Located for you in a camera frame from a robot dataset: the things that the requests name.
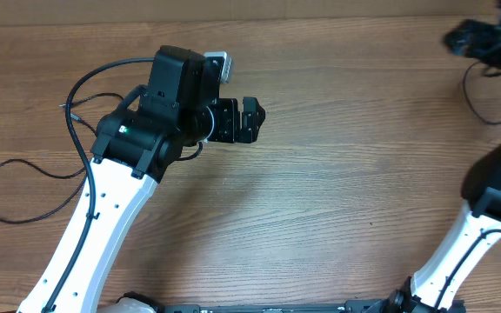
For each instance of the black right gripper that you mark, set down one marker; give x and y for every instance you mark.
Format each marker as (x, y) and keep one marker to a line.
(477, 31)

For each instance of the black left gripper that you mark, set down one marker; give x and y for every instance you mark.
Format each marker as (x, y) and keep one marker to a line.
(230, 130)

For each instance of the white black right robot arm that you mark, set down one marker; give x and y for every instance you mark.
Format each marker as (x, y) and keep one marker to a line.
(478, 226)

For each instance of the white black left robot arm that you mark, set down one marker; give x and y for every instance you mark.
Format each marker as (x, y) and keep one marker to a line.
(178, 107)

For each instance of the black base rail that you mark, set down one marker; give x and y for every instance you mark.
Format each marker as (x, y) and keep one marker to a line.
(349, 306)

